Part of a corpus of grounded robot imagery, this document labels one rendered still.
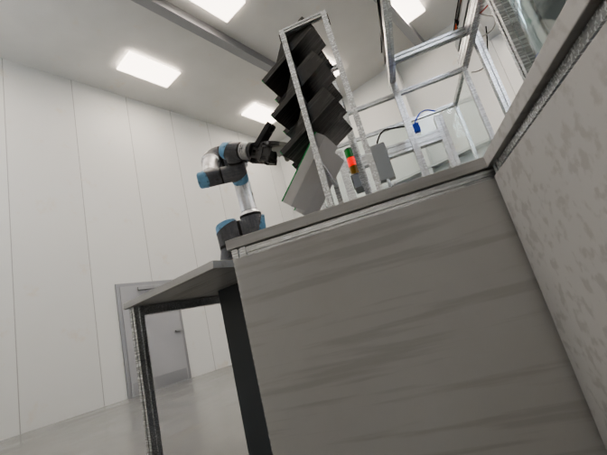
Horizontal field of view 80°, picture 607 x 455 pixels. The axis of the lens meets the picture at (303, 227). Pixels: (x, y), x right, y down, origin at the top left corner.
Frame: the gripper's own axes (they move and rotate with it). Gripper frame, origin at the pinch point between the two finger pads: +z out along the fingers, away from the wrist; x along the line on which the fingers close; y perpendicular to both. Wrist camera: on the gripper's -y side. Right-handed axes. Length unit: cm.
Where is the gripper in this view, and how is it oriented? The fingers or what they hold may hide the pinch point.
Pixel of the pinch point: (293, 146)
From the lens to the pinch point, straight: 148.0
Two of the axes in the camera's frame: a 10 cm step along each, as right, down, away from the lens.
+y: -1.5, 9.9, -0.6
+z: 8.9, 1.1, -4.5
